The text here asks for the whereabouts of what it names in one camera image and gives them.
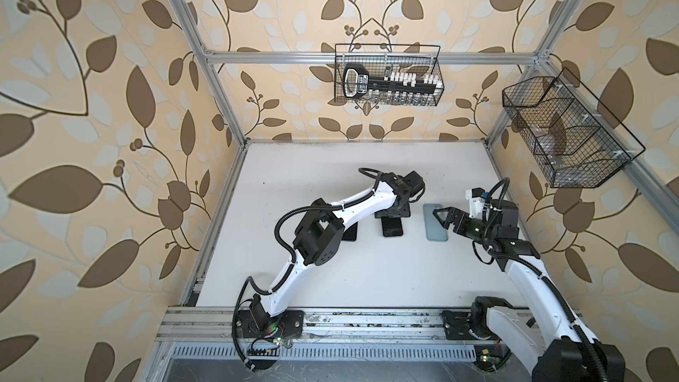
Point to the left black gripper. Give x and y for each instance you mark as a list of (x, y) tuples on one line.
[(405, 212)]

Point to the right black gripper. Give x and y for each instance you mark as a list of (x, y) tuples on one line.
[(454, 214)]

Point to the light blue phone case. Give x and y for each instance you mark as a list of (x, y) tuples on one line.
[(434, 231)]

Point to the black smartphone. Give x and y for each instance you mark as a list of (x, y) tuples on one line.
[(350, 234), (391, 227)]

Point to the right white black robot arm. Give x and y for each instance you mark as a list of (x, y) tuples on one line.
[(558, 346)]

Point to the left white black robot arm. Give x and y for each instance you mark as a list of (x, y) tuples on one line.
[(312, 236)]

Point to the black tool with white bits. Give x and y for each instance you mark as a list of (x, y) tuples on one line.
[(358, 83)]

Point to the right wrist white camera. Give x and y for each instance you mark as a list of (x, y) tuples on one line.
[(477, 199)]

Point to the back wall wire basket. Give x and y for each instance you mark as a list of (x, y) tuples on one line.
[(413, 58)]

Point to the wall wire basket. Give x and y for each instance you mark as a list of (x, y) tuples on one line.
[(577, 141), (413, 58)]

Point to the right wall wire basket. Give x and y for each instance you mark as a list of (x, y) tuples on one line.
[(577, 141)]

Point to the aluminium frame bars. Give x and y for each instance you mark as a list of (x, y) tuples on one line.
[(657, 194)]

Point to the aluminium front rail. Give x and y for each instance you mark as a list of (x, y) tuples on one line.
[(393, 335)]

